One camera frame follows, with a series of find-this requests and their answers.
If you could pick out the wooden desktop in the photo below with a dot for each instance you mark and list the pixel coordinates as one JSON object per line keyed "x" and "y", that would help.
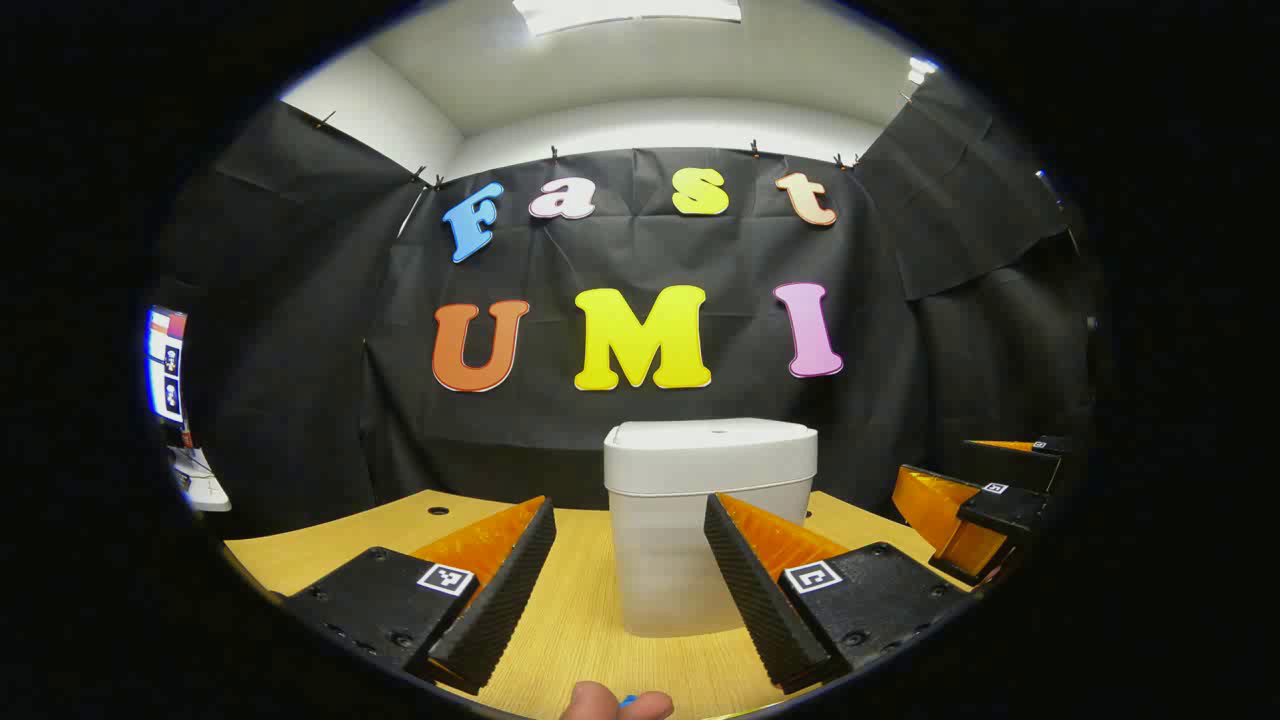
{"x": 600, "y": 620}

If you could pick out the black backdrop cloth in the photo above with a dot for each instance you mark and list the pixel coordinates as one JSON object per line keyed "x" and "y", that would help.
{"x": 300, "y": 350}

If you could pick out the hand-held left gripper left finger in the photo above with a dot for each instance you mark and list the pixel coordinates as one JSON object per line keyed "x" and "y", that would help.
{"x": 505, "y": 590}

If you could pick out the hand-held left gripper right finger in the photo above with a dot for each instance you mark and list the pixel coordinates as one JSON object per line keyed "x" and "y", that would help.
{"x": 750, "y": 590}

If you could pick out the white desktop garbage bin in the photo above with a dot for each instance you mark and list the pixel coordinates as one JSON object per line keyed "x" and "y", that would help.
{"x": 680, "y": 530}

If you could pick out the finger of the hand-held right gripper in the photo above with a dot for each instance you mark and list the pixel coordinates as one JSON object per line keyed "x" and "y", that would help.
{"x": 1020, "y": 462}
{"x": 1005, "y": 508}

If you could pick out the small ceiling light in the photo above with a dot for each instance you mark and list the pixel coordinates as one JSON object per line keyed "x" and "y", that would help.
{"x": 920, "y": 68}

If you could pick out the white side table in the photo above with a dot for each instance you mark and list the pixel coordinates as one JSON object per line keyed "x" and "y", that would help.
{"x": 200, "y": 480}

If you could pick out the computer monitor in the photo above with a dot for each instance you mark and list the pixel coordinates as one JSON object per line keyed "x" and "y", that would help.
{"x": 166, "y": 365}

